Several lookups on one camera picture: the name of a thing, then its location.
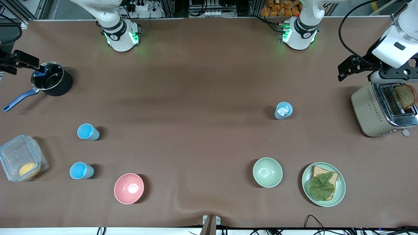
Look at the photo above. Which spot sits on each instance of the green lettuce leaf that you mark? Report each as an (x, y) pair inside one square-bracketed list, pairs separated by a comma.
[(321, 187)]

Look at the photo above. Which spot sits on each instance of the white socket block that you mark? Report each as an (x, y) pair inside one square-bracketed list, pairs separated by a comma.
[(215, 13)]

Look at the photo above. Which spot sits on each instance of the crumpled white paper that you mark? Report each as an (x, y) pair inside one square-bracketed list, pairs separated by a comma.
[(283, 111)]

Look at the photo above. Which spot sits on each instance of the green plate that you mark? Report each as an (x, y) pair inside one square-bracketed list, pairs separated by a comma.
[(339, 192)]

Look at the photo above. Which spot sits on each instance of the blue cup with white paper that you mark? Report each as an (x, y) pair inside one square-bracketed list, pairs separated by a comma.
[(280, 115)]

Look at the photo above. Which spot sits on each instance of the yellow lemon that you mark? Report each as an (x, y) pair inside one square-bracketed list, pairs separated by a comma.
[(27, 169)]

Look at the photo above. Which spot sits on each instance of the green bowl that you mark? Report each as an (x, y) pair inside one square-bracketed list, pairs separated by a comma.
[(267, 172)]

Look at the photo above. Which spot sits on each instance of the white power strip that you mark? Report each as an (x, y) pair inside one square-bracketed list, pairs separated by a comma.
[(140, 6)]

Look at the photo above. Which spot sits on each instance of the beige metal toaster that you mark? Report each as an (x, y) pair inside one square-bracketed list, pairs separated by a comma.
[(369, 107)]

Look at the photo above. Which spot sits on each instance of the brown toast slice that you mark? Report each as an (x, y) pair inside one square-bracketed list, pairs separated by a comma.
[(405, 96)]

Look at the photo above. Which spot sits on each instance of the pink bowl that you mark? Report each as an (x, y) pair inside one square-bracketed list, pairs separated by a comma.
[(128, 188)]

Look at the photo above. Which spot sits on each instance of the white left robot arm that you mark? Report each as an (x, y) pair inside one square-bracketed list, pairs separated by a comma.
[(299, 36)]

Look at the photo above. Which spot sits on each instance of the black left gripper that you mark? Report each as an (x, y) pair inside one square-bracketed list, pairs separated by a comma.
[(368, 60)]

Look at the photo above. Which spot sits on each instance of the brown bread slice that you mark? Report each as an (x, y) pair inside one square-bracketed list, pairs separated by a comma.
[(332, 178)]

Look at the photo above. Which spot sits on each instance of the clear plastic food container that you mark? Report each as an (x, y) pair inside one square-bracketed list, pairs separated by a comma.
[(19, 156)]

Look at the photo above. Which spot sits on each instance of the bag of orange snacks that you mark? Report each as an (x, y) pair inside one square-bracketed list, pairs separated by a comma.
[(281, 8)]

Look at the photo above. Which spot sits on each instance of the metal table bracket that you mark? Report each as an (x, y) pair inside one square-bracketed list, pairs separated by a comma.
[(209, 224)]

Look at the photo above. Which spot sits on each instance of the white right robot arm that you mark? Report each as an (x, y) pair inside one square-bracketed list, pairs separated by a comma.
[(120, 36)]

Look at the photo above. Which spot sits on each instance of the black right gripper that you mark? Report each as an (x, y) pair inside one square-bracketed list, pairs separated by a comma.
[(9, 61)]

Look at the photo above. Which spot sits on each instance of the aluminium frame profile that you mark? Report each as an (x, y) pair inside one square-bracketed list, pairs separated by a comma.
[(19, 8)]

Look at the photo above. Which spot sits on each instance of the blue plastic cup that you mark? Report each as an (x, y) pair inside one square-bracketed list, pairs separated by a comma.
[(87, 132), (80, 170)]

